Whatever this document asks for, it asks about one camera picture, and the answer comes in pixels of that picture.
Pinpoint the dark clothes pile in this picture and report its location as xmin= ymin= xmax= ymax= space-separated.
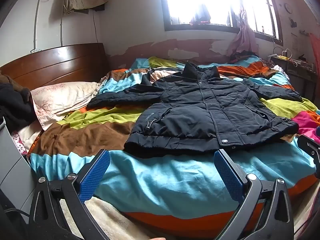
xmin=0 ymin=70 xmax=38 ymax=133

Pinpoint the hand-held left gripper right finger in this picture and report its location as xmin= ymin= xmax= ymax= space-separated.
xmin=214 ymin=149 xmax=294 ymax=240

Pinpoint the white wall calendar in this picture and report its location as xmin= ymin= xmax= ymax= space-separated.
xmin=291 ymin=32 xmax=300 ymax=51

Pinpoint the black wall cable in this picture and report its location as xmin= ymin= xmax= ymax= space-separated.
xmin=92 ymin=10 xmax=99 ymax=43

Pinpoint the dark clothes heap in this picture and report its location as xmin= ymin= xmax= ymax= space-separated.
xmin=230 ymin=50 xmax=258 ymax=63

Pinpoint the black padded jacket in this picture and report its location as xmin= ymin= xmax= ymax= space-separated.
xmin=86 ymin=60 xmax=304 ymax=159

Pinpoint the dark framed window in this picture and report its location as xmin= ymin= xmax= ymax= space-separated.
xmin=159 ymin=0 xmax=284 ymax=47

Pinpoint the cluttered dark desk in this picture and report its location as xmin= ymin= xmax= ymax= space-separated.
xmin=271 ymin=55 xmax=317 ymax=103

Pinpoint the pink floral pillow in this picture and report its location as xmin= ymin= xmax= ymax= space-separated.
xmin=30 ymin=81 xmax=104 ymax=130

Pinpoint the pink curtain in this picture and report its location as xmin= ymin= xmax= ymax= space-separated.
xmin=226 ymin=0 xmax=260 ymax=57

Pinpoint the white fleece blanket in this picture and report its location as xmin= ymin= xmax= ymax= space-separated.
xmin=60 ymin=196 xmax=153 ymax=240

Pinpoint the brown wooden headboard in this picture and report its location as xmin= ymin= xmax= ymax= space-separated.
xmin=0 ymin=42 xmax=110 ymax=92

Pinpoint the white looped cable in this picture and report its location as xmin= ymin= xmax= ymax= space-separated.
xmin=273 ymin=46 xmax=293 ymax=61

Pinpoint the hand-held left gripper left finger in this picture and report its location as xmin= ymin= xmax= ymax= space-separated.
xmin=29 ymin=149 xmax=112 ymax=240

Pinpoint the white flowered pillow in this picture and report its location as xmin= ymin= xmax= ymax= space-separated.
xmin=11 ymin=122 xmax=43 ymax=155

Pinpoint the colourful patchwork duvet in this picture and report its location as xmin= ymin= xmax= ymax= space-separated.
xmin=27 ymin=55 xmax=320 ymax=233

